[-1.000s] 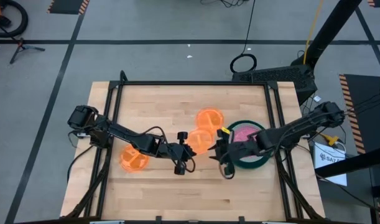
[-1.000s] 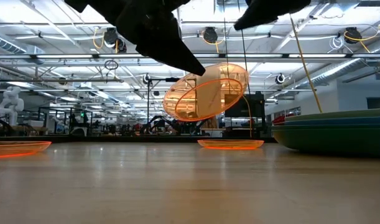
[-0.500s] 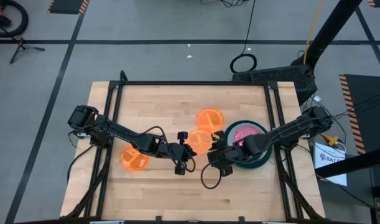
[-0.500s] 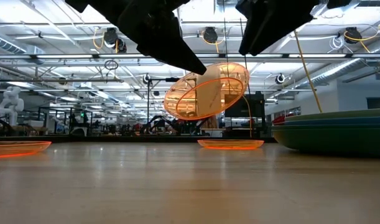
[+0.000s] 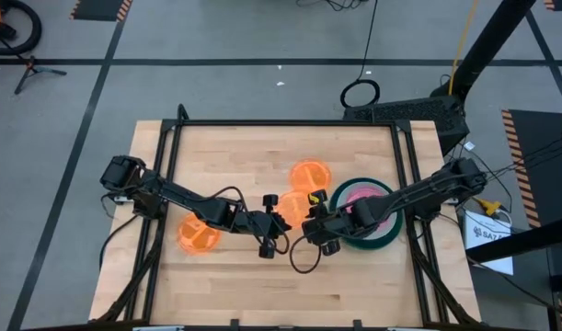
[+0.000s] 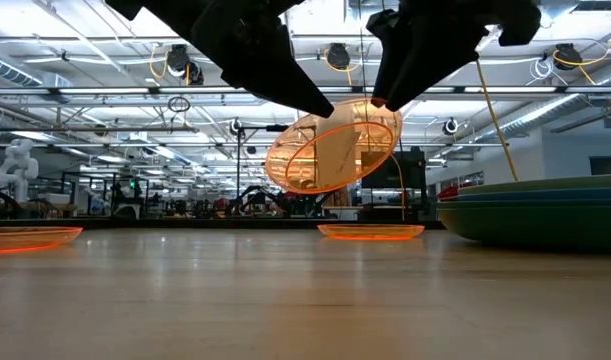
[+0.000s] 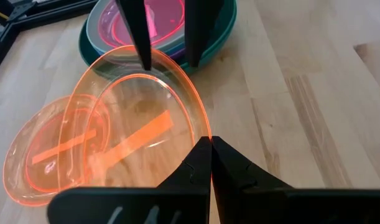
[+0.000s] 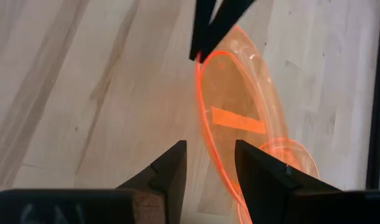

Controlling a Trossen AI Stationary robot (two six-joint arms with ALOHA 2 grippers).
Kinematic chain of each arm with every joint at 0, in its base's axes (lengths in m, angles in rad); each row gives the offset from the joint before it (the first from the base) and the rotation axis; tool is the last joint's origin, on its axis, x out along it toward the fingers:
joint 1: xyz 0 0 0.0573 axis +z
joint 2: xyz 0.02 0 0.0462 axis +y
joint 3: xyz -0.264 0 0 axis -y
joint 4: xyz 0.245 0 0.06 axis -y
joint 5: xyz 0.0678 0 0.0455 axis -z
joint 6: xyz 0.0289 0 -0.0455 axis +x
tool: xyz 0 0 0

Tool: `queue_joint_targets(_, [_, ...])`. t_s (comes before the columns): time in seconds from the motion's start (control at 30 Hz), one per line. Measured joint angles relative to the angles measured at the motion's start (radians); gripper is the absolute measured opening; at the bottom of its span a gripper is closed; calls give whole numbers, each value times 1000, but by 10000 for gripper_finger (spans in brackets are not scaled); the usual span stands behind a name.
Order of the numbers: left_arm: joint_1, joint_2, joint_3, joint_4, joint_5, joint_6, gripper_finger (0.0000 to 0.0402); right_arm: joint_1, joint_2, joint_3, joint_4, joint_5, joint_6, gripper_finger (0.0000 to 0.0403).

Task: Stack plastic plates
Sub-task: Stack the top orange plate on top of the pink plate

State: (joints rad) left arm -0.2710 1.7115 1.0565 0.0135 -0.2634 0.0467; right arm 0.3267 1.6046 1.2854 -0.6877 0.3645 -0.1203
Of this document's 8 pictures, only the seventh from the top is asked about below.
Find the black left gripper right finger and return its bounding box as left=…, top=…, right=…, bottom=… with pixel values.
left=211, top=135, right=380, bottom=224

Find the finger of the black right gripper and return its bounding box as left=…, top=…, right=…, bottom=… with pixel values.
left=184, top=0, right=225, bottom=68
left=115, top=0, right=153, bottom=71

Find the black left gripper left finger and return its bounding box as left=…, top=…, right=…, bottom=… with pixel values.
left=46, top=136, right=213, bottom=224

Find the dark green plastic plate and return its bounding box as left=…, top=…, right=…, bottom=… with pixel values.
left=78, top=0, right=238, bottom=75
left=80, top=0, right=237, bottom=71

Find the pink translucent plastic plate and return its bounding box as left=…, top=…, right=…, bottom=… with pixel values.
left=98, top=0, right=186, bottom=47

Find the blue plastic plate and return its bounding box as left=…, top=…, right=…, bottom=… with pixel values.
left=152, top=43, right=190, bottom=56

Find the purple plastic plate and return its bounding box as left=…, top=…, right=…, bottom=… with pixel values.
left=169, top=49, right=187, bottom=60

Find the orange translucent plastic plate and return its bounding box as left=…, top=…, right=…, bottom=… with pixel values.
left=2, top=94, right=113, bottom=208
left=57, top=44, right=213, bottom=195

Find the black aluminium table frame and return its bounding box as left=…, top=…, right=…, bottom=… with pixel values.
left=0, top=0, right=99, bottom=78

